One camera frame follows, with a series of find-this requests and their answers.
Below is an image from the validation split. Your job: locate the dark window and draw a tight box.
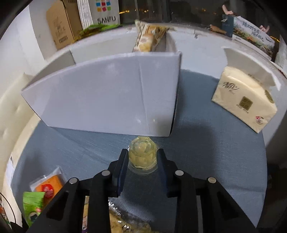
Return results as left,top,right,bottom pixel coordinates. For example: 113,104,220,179
119,0,281,41

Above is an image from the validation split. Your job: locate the white leather sofa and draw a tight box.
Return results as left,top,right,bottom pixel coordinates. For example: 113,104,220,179
0,72,41,171

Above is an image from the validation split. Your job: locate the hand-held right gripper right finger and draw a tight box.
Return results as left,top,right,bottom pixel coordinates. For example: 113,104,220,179
157,148,258,233

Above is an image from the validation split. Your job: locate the pile of green packets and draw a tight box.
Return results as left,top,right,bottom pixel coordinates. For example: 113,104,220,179
74,23,123,41

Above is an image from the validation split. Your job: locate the yellow barcode snack packet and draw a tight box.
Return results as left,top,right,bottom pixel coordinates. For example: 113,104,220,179
132,19,170,53

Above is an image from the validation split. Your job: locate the brown cardboard box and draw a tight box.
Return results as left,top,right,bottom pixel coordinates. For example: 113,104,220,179
46,0,83,50

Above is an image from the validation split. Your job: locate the clear yellow jelly cup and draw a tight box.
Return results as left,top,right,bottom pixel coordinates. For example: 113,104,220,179
128,135,160,175

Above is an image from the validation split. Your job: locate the beige tissue pack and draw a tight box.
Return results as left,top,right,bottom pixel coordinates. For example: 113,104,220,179
211,47,282,134

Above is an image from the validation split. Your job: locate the brown crumpled wrapper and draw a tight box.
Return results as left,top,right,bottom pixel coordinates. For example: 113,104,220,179
207,24,227,34

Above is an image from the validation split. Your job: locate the clear bag of yellow snacks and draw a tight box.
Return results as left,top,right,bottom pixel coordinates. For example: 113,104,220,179
83,196,155,233

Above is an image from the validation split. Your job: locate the green seaweed snack packet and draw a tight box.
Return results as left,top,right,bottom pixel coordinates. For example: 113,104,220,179
22,191,45,228

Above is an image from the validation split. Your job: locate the white shopping bag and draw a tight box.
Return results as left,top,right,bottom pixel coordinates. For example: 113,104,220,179
77,0,121,30

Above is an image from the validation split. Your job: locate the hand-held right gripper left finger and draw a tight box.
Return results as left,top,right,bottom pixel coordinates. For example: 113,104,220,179
26,148,130,233

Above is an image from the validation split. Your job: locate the printed landscape box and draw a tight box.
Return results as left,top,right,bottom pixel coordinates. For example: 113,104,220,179
222,14,276,61

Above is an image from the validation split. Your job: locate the orange snack packet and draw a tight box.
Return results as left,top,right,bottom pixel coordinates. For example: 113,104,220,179
30,166,66,202

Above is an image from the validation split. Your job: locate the white cardboard box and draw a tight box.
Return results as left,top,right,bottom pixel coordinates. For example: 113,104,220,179
21,31,182,137

